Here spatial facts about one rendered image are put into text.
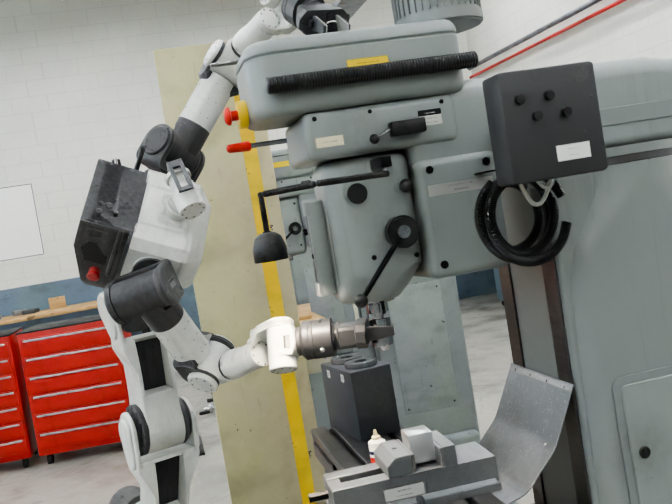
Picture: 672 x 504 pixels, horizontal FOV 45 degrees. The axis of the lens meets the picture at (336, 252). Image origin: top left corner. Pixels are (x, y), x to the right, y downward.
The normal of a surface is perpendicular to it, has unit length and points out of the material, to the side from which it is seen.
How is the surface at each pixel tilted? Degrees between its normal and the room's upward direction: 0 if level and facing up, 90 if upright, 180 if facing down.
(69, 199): 90
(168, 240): 58
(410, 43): 90
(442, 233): 90
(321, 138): 90
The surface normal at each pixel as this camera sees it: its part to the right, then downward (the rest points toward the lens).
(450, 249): 0.22, 0.02
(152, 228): 0.38, -0.56
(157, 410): 0.52, -0.20
